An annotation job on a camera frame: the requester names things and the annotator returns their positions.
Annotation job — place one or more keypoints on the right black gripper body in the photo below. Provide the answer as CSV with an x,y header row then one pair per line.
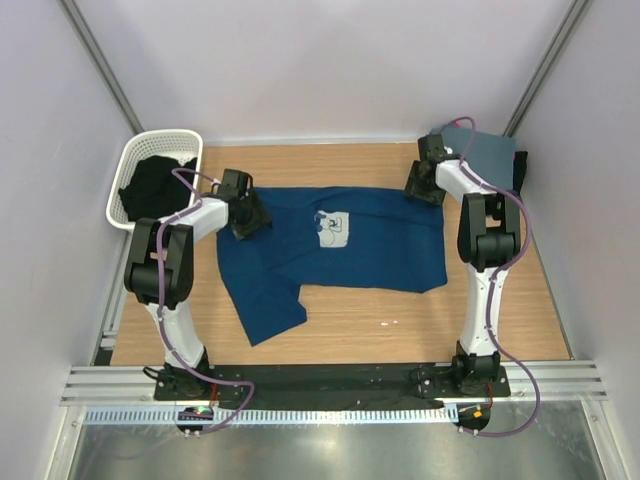
x,y
422,189

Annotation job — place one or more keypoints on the black t-shirt in basket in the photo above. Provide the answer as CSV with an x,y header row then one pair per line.
x,y
153,191

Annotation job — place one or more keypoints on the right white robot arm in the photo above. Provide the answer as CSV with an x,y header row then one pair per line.
x,y
488,239

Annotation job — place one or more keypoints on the white plastic laundry basket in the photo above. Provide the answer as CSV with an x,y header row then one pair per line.
x,y
155,148

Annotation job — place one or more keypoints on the folded black t-shirt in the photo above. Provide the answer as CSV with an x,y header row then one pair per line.
x,y
520,166

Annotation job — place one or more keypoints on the white slotted cable duct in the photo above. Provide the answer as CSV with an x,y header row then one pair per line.
x,y
183,415

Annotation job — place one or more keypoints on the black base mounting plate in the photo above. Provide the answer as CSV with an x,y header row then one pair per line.
x,y
341,387

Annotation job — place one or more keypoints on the aluminium frame rail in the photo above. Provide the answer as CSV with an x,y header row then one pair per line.
x,y
127,385

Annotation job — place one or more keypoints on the folded grey t-shirt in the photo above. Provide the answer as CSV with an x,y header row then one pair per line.
x,y
490,156

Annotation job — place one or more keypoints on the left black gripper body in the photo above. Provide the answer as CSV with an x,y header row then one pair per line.
x,y
253,217

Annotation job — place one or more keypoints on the blue mickey t-shirt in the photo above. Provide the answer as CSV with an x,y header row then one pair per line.
x,y
354,237

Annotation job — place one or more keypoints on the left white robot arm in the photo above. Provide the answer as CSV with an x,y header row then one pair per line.
x,y
160,273

